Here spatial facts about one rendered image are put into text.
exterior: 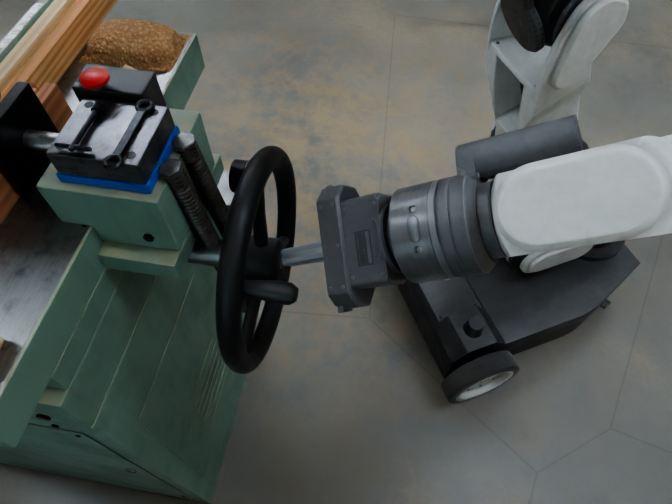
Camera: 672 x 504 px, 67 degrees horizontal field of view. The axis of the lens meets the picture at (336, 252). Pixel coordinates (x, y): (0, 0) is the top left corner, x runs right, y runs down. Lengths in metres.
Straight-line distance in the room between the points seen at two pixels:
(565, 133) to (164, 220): 0.39
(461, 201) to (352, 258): 0.12
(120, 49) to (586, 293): 1.23
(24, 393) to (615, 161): 0.55
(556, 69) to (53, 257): 0.70
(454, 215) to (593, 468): 1.18
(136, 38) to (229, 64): 1.54
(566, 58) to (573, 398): 0.99
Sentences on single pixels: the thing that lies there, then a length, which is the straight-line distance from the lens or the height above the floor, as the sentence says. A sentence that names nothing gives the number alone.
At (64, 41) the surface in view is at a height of 0.93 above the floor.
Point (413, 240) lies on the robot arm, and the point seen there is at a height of 1.02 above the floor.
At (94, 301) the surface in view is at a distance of 0.66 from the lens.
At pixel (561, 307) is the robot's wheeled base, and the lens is 1.46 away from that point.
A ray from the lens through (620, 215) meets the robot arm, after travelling 0.38.
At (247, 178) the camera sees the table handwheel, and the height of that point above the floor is 0.95.
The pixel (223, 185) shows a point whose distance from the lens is 1.00.
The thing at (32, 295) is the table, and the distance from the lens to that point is 0.61.
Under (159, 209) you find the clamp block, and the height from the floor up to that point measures 0.95.
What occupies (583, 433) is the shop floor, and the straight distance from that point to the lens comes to 1.54.
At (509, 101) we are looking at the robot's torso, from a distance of 1.03.
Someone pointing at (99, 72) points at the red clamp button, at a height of 1.02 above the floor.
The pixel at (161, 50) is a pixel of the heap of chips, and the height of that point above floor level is 0.92.
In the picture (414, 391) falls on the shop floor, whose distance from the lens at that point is 1.44.
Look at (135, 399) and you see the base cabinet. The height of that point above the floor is 0.62.
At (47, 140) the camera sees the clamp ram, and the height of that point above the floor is 0.96.
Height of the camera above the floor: 1.36
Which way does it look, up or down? 57 degrees down
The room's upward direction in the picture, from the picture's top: straight up
